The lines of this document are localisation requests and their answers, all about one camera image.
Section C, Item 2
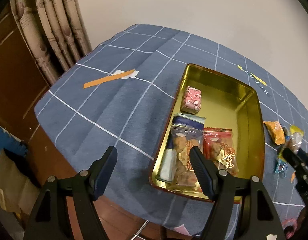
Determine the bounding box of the navy and mint snack pack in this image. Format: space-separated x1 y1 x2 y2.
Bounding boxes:
157 113 205 187

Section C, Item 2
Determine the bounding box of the pink ribbon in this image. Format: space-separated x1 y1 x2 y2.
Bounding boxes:
282 218 298 239

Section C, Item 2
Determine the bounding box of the red snack packet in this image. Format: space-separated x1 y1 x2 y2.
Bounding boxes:
203 127 239 176

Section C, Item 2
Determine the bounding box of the light blue salty candy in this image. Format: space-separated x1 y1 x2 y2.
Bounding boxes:
274 152 288 178

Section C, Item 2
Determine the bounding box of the beige patterned curtain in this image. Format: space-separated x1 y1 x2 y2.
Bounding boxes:
10 0 91 85

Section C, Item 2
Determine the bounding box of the heart label on cloth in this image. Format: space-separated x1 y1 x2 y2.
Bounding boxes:
237 65 271 97

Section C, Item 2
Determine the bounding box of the blue checked tablecloth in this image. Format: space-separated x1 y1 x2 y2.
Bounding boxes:
35 24 308 235

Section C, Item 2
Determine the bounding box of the orange tape strip left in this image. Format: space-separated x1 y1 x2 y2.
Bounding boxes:
83 69 136 89

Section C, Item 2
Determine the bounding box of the yellow candy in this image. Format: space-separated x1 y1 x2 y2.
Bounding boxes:
287 125 304 153

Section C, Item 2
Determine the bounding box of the clear fried twist snack bag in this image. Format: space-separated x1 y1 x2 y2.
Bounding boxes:
170 124 203 193

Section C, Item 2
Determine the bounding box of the orange tape strip right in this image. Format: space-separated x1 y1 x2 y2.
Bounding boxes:
290 171 296 183

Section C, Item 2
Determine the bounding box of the orange snack packet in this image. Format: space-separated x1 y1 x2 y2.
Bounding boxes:
263 121 286 145

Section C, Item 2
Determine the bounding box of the orange tape strip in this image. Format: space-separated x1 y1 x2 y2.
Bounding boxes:
290 171 296 183
83 69 136 89

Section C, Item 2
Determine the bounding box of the pink patterned candy block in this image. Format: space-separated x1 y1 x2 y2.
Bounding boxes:
180 86 202 114

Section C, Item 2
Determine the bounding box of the blue ended dark candy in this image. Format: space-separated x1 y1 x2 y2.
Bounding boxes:
282 126 291 142

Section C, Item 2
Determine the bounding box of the gold and maroon toffee tin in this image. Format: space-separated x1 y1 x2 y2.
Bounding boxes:
149 63 265 202

